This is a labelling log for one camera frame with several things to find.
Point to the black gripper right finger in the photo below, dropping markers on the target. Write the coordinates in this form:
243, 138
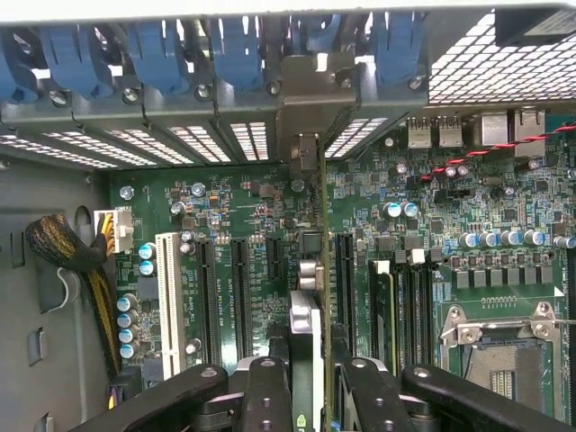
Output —
378, 405

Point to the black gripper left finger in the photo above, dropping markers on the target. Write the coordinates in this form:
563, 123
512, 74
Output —
265, 400

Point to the long black expansion slot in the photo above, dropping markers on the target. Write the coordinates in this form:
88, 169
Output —
345, 288
241, 301
208, 301

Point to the CPU socket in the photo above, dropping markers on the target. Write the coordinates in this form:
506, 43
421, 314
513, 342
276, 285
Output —
499, 360

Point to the white expansion slot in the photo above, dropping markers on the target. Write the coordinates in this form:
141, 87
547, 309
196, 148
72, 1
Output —
171, 306

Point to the short black expansion slot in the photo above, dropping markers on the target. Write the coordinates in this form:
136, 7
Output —
274, 258

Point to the thin metal locking lever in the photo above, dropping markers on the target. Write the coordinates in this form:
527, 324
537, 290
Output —
564, 321

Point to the white power connector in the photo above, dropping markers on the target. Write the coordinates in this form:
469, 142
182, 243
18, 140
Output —
118, 229

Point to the green motherboard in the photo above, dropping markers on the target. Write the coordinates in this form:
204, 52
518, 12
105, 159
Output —
495, 211

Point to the silver USB port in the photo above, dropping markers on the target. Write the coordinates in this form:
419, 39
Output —
419, 132
451, 132

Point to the silver rear port block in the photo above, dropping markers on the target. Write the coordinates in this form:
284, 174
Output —
495, 129
528, 132

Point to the open black PC case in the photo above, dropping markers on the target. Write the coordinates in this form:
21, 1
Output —
45, 189

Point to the blue card retainer clip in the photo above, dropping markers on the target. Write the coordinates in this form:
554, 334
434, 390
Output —
157, 54
398, 45
315, 33
236, 54
15, 72
74, 58

